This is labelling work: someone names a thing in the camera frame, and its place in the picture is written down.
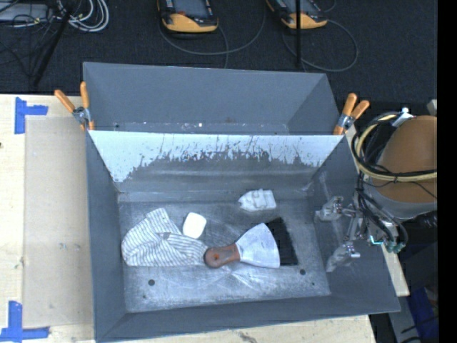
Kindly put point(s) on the white plastic toy block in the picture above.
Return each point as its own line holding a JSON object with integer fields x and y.
{"x": 257, "y": 200}

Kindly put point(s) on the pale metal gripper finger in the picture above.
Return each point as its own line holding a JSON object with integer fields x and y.
{"x": 343, "y": 254}
{"x": 330, "y": 209}

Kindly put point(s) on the grey metal bin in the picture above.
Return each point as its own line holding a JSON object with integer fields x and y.
{"x": 214, "y": 98}

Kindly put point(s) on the pale cardboard flat board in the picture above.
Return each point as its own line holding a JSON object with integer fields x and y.
{"x": 53, "y": 209}

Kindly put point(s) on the white oval soap bar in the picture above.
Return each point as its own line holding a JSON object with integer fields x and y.
{"x": 194, "y": 225}

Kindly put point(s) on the white striped cloth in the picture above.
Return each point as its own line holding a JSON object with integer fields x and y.
{"x": 157, "y": 245}

